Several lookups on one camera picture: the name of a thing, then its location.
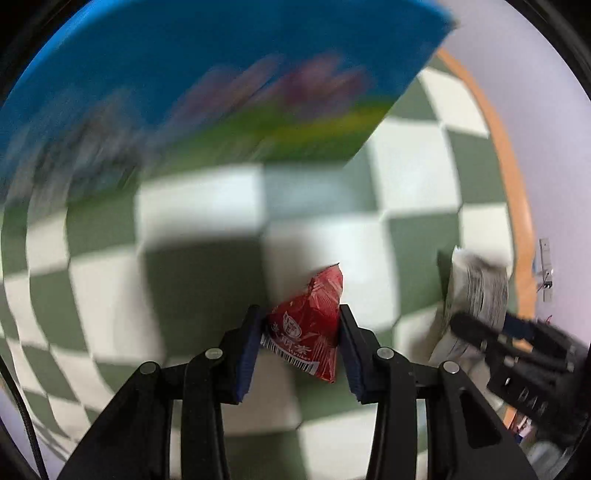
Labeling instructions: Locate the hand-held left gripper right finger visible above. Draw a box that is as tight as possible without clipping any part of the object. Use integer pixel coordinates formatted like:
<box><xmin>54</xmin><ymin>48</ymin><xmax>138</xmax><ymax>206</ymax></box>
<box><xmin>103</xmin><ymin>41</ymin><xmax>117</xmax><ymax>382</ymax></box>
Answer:
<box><xmin>338</xmin><ymin>304</ymin><xmax>539</xmax><ymax>480</ymax></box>

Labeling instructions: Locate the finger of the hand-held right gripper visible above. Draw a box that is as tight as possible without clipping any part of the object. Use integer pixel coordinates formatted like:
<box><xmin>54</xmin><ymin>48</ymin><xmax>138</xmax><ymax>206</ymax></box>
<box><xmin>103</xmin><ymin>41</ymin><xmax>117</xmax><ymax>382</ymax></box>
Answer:
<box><xmin>503</xmin><ymin>312</ymin><xmax>576</xmax><ymax>371</ymax></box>
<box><xmin>449</xmin><ymin>311</ymin><xmax>509</xmax><ymax>352</ymax></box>

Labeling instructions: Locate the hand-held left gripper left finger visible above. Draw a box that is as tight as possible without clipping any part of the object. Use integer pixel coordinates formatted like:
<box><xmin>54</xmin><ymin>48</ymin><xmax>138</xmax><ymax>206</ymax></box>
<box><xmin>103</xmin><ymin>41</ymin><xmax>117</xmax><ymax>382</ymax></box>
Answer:
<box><xmin>58</xmin><ymin>304</ymin><xmax>265</xmax><ymax>480</ymax></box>

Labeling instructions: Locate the white printed snack packet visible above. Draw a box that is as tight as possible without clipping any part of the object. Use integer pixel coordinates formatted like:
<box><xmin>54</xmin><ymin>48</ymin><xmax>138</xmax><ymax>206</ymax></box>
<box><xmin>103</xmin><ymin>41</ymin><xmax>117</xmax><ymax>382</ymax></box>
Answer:
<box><xmin>427</xmin><ymin>246</ymin><xmax>511</xmax><ymax>370</ymax></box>

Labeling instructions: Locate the red triangular snack packet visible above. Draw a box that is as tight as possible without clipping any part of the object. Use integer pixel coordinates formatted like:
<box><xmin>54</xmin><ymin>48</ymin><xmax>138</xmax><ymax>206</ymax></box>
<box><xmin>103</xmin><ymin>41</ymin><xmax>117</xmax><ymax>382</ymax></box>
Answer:
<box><xmin>261</xmin><ymin>263</ymin><xmax>345</xmax><ymax>384</ymax></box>

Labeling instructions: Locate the blue green printed carton box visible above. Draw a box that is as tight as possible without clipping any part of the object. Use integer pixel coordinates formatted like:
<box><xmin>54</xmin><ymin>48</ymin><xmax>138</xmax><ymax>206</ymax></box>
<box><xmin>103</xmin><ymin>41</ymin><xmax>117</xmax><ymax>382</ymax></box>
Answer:
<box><xmin>0</xmin><ymin>0</ymin><xmax>458</xmax><ymax>208</ymax></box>

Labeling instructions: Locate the green white checkered tablecloth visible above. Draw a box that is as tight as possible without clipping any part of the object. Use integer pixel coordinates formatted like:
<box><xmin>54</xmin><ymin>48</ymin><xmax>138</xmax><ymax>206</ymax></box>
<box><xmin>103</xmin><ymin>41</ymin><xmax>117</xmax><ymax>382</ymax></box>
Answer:
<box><xmin>0</xmin><ymin>51</ymin><xmax>518</xmax><ymax>480</ymax></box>

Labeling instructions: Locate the white wall fixture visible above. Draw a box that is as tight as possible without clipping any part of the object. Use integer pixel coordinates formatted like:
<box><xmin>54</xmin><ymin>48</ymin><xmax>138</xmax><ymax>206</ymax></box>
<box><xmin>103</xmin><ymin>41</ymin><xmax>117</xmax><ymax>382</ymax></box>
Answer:
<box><xmin>536</xmin><ymin>237</ymin><xmax>555</xmax><ymax>303</ymax></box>

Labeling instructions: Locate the black cable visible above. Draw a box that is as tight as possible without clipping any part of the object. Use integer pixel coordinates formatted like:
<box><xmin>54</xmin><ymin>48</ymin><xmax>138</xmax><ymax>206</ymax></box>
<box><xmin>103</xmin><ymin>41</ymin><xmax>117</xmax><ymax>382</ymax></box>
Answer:
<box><xmin>0</xmin><ymin>355</ymin><xmax>49</xmax><ymax>480</ymax></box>

